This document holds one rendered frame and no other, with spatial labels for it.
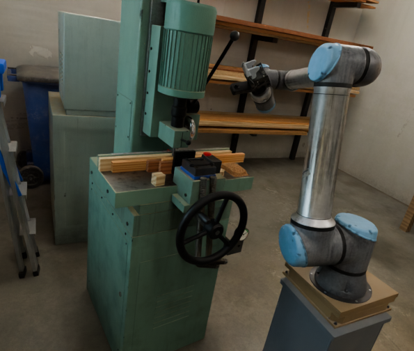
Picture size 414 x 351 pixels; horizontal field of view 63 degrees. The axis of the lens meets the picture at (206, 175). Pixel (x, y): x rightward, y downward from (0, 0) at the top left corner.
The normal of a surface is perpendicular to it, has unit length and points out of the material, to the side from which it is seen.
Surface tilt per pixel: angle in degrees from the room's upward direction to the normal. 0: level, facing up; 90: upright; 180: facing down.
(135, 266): 90
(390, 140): 90
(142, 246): 90
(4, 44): 90
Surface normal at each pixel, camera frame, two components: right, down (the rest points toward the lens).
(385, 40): -0.89, 0.04
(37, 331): 0.15, -0.91
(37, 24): 0.42, 0.41
